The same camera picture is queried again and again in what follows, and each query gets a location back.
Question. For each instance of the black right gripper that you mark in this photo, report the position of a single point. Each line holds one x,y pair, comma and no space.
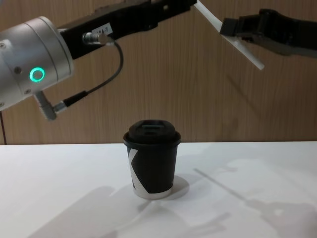
287,29

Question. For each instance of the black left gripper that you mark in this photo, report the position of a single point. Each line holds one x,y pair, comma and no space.
81,49

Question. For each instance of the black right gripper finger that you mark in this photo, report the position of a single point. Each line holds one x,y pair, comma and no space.
175,7

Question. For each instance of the white straw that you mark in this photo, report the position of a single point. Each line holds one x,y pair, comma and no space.
210,18

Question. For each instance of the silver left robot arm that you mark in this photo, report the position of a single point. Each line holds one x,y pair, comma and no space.
37,49

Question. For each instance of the black plastic cup lid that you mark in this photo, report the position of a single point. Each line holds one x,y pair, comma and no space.
152,135

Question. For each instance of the black paper cup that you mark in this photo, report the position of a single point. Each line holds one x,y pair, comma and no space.
156,171

